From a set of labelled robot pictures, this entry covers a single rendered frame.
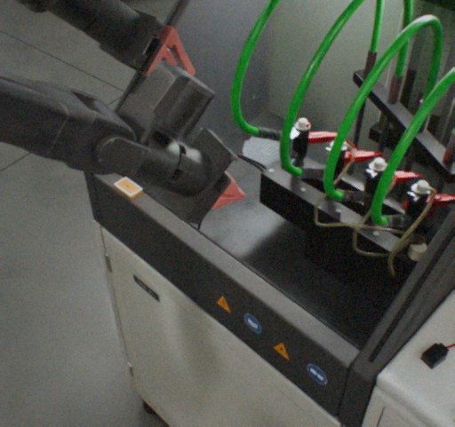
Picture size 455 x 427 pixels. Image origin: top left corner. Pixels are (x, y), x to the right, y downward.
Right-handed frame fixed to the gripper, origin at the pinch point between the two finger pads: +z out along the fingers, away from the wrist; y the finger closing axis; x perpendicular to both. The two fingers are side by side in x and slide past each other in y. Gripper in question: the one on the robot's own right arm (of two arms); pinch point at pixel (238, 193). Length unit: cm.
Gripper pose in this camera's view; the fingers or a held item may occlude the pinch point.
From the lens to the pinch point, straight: 78.7
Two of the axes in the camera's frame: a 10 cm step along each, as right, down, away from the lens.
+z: 6.1, 2.4, 7.6
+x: -5.3, -5.9, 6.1
